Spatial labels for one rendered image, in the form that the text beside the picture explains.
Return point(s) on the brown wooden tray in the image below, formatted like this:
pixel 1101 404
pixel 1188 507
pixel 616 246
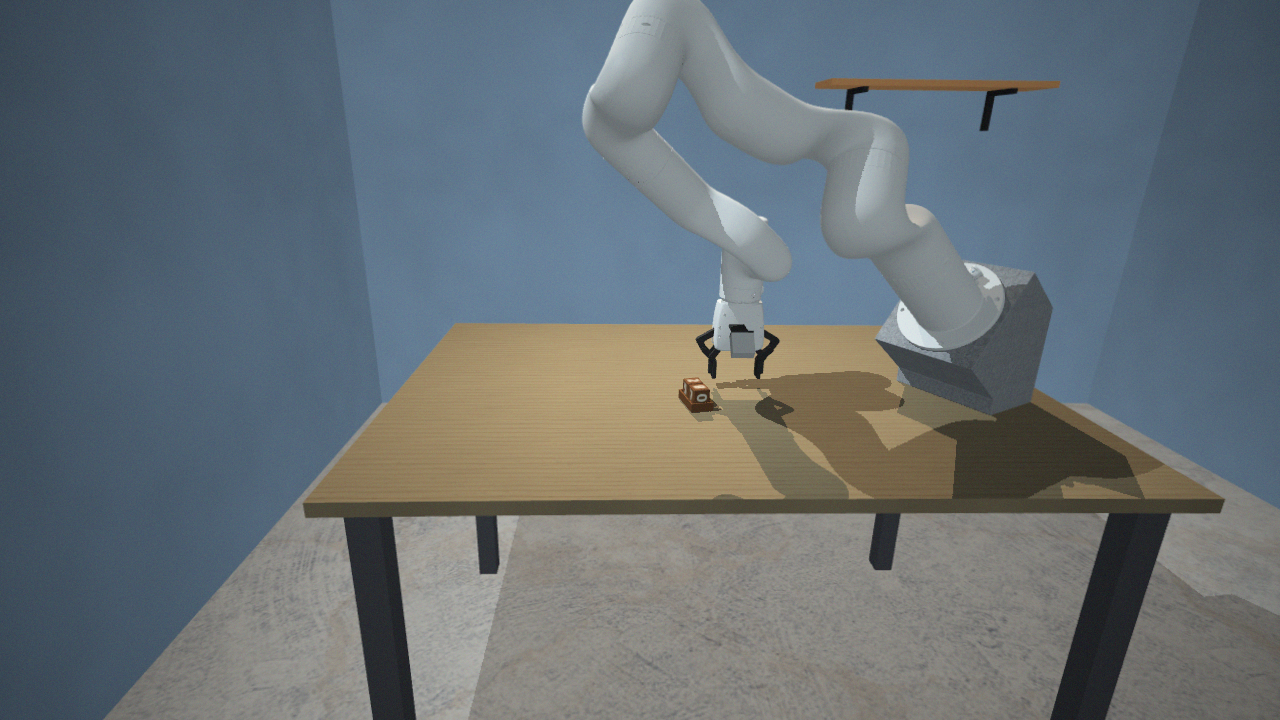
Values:
pixel 695 407

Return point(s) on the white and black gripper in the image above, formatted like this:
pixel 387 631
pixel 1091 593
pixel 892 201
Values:
pixel 752 316

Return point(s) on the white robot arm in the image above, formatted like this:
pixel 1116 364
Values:
pixel 863 211

